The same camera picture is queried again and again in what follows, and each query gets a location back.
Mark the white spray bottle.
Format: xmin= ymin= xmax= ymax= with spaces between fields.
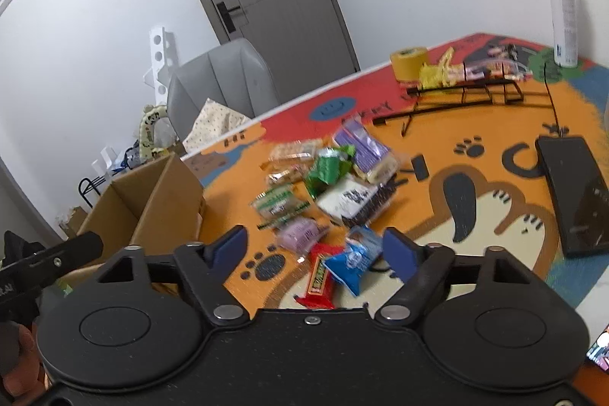
xmin=550 ymin=0 xmax=578 ymax=68

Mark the black wire rack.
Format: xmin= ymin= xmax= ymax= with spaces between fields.
xmin=371 ymin=63 xmax=572 ymax=138

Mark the dotted cream cushion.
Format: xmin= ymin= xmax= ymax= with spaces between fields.
xmin=183 ymin=98 xmax=250 ymax=153

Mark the small peanut snack pack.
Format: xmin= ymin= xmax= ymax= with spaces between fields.
xmin=266 ymin=164 xmax=309 ymax=188

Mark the white perforated board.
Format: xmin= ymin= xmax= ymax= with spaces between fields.
xmin=143 ymin=25 xmax=179 ymax=105

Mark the small brown floor box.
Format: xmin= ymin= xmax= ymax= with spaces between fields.
xmin=57 ymin=206 xmax=88 ymax=239

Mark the blue snack bag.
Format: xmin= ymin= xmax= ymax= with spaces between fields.
xmin=323 ymin=227 xmax=383 ymax=297

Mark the pink candy wrappers pile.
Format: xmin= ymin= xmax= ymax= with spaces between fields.
xmin=464 ymin=43 xmax=532 ymax=81

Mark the long biscuit bar pack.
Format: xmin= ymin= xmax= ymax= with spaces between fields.
xmin=268 ymin=138 xmax=324 ymax=163

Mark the colourful cartoon table mat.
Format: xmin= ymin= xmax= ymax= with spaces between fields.
xmin=187 ymin=41 xmax=608 ymax=319

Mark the brown cardboard box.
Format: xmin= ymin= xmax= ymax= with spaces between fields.
xmin=62 ymin=153 xmax=206 ymax=288

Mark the grey padded chair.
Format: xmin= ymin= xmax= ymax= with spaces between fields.
xmin=167 ymin=38 xmax=280 ymax=139

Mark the yellow crinkled wrapper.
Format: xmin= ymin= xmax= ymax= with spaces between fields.
xmin=419 ymin=47 xmax=464 ymax=90

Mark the yellow tape roll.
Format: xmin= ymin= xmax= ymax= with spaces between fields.
xmin=390 ymin=47 xmax=428 ymax=81

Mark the green white snack pack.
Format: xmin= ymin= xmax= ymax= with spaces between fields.
xmin=250 ymin=185 xmax=310 ymax=230

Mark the green crinkled snack bag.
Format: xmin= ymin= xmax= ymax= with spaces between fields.
xmin=304 ymin=145 xmax=356 ymax=200

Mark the left hand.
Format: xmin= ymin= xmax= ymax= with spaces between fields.
xmin=2 ymin=325 xmax=45 ymax=405

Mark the purple cracker package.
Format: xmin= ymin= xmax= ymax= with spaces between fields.
xmin=332 ymin=118 xmax=400 ymax=185

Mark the red candy bar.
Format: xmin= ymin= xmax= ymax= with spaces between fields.
xmin=294 ymin=243 xmax=343 ymax=310

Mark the white black cookie pack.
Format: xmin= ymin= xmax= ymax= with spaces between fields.
xmin=316 ymin=174 xmax=396 ymax=228

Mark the black shoe rack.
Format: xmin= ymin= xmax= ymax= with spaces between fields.
xmin=77 ymin=176 xmax=112 ymax=209

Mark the black flat device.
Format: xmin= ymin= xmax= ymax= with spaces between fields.
xmin=535 ymin=136 xmax=608 ymax=258

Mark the panda print neck pillow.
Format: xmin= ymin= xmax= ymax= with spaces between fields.
xmin=138 ymin=105 xmax=167 ymax=164

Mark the pink purple snack pack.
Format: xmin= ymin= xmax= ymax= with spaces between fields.
xmin=276 ymin=217 xmax=329 ymax=256

